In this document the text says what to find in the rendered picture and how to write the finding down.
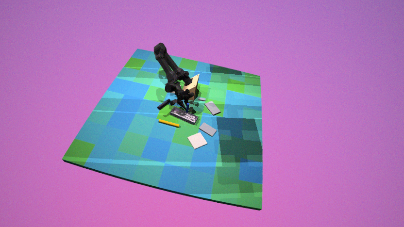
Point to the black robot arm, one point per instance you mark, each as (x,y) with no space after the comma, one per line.
(168,65)

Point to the grey keyboard with keys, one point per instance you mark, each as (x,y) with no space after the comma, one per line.
(181,114)

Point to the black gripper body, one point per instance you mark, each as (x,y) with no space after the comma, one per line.
(181,98)

